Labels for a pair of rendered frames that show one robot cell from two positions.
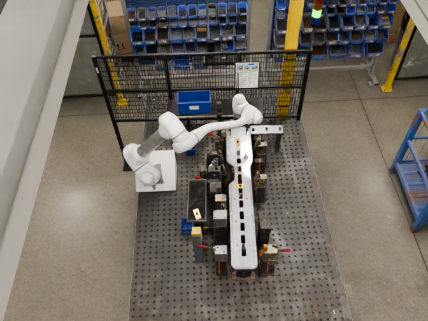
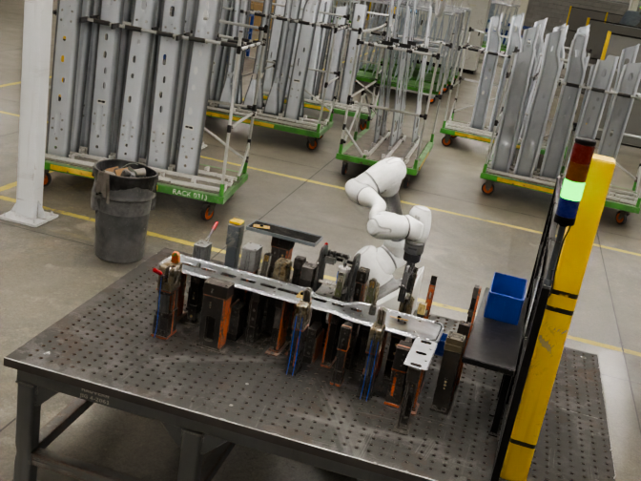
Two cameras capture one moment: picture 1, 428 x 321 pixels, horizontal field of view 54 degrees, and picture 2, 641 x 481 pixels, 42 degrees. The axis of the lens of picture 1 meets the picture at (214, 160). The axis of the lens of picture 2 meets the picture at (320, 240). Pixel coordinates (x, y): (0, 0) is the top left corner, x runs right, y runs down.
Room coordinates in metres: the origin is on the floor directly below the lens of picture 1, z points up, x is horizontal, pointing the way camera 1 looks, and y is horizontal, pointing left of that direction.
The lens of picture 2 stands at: (2.73, -3.71, 2.51)
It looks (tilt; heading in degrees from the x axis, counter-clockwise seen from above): 19 degrees down; 102
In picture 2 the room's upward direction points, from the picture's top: 10 degrees clockwise
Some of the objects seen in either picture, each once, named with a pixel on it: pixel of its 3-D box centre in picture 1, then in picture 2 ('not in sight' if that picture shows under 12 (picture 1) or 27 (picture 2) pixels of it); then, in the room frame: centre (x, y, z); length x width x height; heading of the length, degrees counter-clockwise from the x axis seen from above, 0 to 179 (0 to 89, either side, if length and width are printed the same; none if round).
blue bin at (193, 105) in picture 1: (194, 102); (506, 297); (2.86, 0.15, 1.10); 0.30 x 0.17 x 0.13; 89
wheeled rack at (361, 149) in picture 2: not in sight; (397, 100); (1.20, 6.84, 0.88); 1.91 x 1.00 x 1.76; 91
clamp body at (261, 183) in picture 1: (260, 188); (298, 337); (2.00, -0.38, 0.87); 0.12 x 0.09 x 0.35; 88
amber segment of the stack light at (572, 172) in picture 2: (318, 5); (577, 171); (2.95, -0.87, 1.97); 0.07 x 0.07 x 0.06
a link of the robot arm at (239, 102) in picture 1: (240, 104); (416, 223); (2.41, -0.23, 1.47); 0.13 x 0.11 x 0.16; 40
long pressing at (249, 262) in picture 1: (241, 188); (297, 295); (1.93, -0.21, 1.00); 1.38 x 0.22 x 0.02; 178
